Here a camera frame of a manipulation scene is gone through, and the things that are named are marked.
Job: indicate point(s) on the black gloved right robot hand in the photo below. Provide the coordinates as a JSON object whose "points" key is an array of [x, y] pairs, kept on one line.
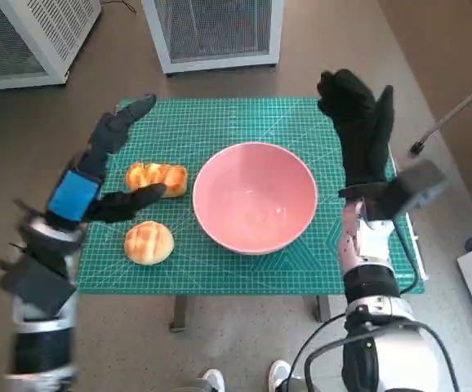
{"points": [[358, 130]]}

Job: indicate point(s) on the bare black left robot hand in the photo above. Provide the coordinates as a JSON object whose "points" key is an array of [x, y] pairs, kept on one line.
{"points": [[74, 196]]}

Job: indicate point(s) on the round toy bread bun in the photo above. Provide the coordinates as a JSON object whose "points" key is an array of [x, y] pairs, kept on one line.
{"points": [[148, 243]]}

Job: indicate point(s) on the long toy bread loaf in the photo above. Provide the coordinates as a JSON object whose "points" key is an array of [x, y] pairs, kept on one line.
{"points": [[166, 173]]}

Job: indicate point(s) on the pink bowl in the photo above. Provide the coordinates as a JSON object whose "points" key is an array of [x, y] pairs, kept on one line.
{"points": [[256, 196]]}

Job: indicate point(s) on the green cutting mat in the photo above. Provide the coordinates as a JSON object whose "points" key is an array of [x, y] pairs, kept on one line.
{"points": [[228, 118]]}

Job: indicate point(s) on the small white mesh cabinet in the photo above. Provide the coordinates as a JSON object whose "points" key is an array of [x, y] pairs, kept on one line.
{"points": [[219, 59]]}

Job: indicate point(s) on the large white mesh cabinet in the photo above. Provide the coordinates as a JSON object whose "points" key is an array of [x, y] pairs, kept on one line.
{"points": [[56, 32]]}

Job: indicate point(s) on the white robot left foot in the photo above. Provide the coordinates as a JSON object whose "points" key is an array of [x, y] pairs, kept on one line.
{"points": [[215, 377]]}

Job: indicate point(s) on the white robot foot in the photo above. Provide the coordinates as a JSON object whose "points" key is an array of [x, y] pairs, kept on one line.
{"points": [[215, 377], [281, 371]]}

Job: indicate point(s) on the white robot right foot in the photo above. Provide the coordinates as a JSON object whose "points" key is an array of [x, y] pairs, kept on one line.
{"points": [[281, 371]]}

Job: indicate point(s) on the grey robot right leg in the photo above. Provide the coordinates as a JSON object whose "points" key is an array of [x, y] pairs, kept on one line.
{"points": [[297, 386]]}

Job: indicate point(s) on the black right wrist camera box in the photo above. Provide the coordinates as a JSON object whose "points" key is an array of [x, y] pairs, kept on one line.
{"points": [[415, 183]]}

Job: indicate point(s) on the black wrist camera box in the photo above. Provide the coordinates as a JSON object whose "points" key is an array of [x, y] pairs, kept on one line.
{"points": [[40, 290], [415, 183]]}

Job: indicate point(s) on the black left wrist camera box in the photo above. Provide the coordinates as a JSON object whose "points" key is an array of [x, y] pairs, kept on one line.
{"points": [[40, 290]]}

